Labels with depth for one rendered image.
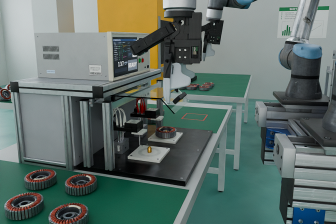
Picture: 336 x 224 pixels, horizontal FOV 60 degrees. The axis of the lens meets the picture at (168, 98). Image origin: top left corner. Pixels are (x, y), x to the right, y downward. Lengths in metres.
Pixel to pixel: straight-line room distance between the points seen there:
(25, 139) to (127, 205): 0.60
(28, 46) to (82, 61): 7.57
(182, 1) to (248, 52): 5.88
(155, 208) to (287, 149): 0.45
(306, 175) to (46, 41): 1.15
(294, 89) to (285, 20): 5.16
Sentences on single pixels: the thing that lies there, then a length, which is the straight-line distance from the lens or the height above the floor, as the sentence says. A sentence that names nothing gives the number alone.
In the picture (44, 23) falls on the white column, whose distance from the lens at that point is 5.42.
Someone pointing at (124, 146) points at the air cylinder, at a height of 0.80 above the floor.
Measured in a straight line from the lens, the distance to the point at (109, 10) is 5.31.
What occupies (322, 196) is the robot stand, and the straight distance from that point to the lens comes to 0.97.
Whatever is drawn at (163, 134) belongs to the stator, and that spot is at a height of 0.81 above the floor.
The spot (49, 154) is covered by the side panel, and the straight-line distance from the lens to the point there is 1.37.
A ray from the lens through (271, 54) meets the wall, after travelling 6.51.
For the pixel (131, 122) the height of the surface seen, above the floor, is 0.92.
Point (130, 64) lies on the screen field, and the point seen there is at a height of 1.17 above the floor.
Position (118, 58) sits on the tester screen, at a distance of 1.29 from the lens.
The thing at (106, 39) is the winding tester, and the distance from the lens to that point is 1.25.
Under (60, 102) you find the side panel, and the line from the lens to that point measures 1.26.
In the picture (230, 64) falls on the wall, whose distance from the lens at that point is 6.55.
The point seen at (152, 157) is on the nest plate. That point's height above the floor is 0.78.
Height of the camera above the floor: 1.29
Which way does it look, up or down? 12 degrees down
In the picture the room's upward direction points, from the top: straight up
